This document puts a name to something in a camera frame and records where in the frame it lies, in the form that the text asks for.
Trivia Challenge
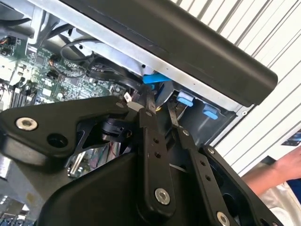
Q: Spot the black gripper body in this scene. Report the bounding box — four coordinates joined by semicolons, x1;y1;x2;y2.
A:
35;150;283;226

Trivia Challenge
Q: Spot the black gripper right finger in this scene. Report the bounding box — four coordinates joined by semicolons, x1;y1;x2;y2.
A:
167;105;283;226

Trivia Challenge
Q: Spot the person's bare hand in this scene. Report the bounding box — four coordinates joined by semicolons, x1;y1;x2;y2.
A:
278;144;301;180

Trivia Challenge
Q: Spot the disk drive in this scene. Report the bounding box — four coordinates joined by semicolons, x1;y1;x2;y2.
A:
141;72;176;105

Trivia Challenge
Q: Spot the black disk wire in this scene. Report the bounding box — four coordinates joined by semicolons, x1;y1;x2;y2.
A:
88;57;156;111

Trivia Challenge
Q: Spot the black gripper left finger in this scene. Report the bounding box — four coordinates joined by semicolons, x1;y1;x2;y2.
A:
0;90;177;214

